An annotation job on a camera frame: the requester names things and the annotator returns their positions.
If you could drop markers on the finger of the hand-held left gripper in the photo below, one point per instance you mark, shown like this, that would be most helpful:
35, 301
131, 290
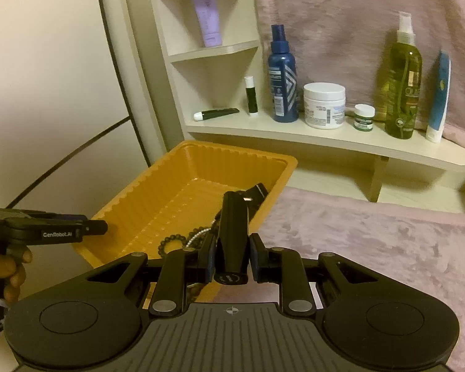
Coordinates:
95, 228
42, 215

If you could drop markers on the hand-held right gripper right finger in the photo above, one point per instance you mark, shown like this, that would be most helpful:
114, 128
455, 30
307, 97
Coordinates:
254, 257

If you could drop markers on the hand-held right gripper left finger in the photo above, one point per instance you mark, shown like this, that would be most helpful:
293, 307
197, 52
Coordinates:
208, 257

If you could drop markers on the black cylindrical case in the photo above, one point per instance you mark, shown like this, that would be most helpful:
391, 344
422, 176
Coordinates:
232, 232

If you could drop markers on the orange plastic tray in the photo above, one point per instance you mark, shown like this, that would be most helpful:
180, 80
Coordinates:
178, 186

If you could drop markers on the person's left hand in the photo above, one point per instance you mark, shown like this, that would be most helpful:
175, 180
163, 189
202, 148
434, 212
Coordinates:
13, 279

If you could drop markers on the cream wooden shelf unit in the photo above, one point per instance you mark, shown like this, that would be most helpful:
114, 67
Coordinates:
294, 133

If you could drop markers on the black tube with white cap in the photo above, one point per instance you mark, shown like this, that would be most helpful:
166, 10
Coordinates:
221, 113

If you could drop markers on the black lip balm stick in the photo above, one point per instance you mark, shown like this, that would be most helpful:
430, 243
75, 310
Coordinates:
251, 99

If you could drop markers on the white cream jar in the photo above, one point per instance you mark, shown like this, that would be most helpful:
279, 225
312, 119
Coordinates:
324, 104

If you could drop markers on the dark blue spray bottle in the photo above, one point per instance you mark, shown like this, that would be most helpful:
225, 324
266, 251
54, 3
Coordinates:
283, 85

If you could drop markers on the small green white jar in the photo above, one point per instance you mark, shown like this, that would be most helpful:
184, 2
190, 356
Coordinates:
364, 118

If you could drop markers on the green oil spray bottle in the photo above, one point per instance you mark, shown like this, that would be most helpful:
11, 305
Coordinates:
403, 85

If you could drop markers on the lilac cosmetic tube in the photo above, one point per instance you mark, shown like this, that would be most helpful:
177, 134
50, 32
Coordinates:
206, 15

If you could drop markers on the blue and white tube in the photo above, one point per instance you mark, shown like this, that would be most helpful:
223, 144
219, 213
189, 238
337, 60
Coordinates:
438, 100

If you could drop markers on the hanging pink towel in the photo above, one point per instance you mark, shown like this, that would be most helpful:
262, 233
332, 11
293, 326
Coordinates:
333, 15

